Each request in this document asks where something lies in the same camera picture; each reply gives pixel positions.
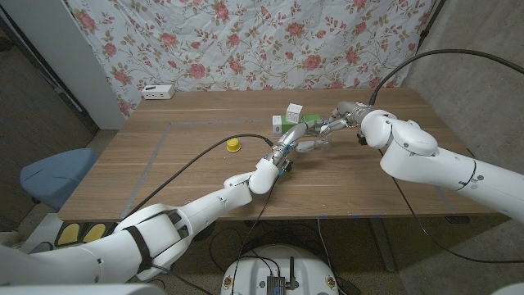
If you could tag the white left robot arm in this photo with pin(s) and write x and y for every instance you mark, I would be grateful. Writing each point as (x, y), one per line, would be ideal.
(163, 233)

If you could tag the white robot torso base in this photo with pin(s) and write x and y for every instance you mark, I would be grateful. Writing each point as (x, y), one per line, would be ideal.
(254, 270)

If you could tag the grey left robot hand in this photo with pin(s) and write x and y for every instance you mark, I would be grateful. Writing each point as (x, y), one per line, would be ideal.
(294, 135)

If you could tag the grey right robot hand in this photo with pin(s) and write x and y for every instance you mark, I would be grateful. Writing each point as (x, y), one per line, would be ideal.
(348, 112)

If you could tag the white cube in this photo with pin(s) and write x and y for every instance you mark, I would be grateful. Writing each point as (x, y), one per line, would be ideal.
(294, 113)

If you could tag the yellow black foot pedal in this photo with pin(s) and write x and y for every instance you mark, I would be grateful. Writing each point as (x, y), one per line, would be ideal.
(94, 232)
(67, 234)

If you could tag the grey table leg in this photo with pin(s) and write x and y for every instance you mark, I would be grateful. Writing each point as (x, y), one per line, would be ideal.
(382, 246)

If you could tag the white board panel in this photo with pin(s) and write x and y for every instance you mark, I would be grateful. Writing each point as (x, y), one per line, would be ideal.
(69, 53)

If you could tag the grey slipper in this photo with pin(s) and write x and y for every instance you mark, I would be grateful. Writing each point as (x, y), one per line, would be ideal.
(41, 248)

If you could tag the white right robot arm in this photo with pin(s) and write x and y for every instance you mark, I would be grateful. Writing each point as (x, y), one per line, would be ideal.
(438, 164)

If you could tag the black electronics box with antenna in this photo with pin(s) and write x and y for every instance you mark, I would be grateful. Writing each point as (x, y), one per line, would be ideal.
(276, 283)

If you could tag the blue padded stool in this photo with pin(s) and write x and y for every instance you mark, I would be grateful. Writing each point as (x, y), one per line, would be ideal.
(57, 174)

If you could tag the yellow bottle cap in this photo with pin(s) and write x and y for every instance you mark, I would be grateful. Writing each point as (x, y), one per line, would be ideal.
(233, 144)

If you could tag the white power strip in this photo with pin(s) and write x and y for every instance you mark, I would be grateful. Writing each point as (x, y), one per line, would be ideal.
(157, 92)

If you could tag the clear white-capped medicine bottle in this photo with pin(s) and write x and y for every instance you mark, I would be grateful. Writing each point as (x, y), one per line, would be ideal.
(325, 132)

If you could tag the green flexible straws box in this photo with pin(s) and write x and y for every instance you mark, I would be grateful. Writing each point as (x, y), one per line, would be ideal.
(282, 127)

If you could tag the floral backdrop cloth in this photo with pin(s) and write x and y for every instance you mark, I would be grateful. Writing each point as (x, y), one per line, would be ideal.
(254, 45)

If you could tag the black backdrop stand pole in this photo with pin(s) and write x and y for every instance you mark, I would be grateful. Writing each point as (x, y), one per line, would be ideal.
(430, 18)

